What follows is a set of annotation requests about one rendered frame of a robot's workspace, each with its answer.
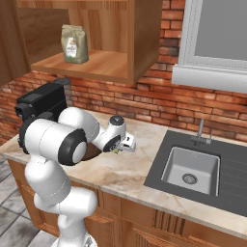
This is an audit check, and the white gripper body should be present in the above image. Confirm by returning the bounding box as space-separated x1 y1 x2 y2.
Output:
117 135 137 153

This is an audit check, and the brown bowl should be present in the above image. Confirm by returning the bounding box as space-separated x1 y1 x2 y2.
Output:
82 143 103 161

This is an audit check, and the wooden base cupboard run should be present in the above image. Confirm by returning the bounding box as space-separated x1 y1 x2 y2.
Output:
7 157 247 247

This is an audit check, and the grey tap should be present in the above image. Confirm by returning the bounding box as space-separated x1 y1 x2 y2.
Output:
190 118 212 146

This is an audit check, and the wooden base cupboard door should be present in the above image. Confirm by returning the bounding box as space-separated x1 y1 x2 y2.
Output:
84 212 116 247
132 227 185 247

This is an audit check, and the black coffee machine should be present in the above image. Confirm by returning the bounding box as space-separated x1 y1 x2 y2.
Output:
14 78 72 154

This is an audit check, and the dark grey sink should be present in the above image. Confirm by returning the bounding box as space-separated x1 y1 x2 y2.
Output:
143 129 247 218

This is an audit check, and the green coffee bag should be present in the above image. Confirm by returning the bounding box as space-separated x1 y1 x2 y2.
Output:
61 24 90 65

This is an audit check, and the grey framed window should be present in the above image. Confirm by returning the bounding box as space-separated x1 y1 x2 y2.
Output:
171 0 247 95

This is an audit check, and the open wooden wall cupboard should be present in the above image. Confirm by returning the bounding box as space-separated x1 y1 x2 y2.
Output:
14 0 164 87

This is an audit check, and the wooden wall cupboard door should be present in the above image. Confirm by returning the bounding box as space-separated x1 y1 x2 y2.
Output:
0 0 33 88

